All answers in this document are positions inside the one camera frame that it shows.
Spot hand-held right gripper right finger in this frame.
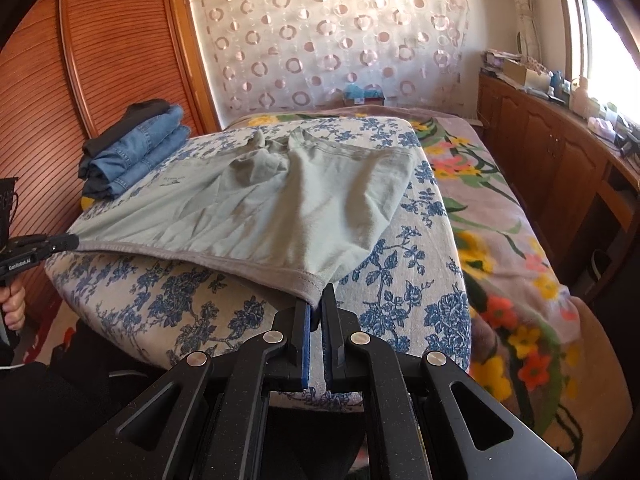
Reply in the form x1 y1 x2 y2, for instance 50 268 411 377
320 283 578 480

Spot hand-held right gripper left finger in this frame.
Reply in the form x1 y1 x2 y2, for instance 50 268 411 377
50 300 314 480

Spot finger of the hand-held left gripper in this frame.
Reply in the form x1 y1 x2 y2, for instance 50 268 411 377
39 233 81 257

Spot light green pants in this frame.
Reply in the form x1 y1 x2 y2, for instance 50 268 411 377
65 127 422 309

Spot dark grey folded pants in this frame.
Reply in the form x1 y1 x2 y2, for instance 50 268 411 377
79 156 132 199

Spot black folded pants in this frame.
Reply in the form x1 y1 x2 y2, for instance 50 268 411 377
81 98 172 159

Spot person's left hand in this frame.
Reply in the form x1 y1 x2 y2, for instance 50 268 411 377
0 284 27 333

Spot folded blue jeans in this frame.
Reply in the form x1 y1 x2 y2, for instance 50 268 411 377
106 127 193 197
91 106 192 181

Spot person's black clothed leg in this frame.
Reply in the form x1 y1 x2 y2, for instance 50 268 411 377
0 317 168 480

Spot wooden slatted wardrobe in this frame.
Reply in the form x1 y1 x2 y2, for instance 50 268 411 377
0 0 222 328

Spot pink floral blanket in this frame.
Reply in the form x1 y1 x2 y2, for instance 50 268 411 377
80 104 585 458

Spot small blue box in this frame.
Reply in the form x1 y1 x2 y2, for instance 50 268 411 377
344 84 387 106

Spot wooden side cabinet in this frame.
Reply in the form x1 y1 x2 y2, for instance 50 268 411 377
476 70 640 303

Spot sheer circle-patterned curtain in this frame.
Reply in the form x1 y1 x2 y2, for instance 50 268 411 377
187 0 474 114

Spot cardboard box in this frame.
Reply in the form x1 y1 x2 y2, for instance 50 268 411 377
502 57 552 92

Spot white plastic bottle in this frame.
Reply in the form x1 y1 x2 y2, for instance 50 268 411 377
570 77 592 117

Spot white lace window curtain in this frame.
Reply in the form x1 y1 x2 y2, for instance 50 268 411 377
500 0 543 56

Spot bright window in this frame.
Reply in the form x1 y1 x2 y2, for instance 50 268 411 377
554 0 640 113

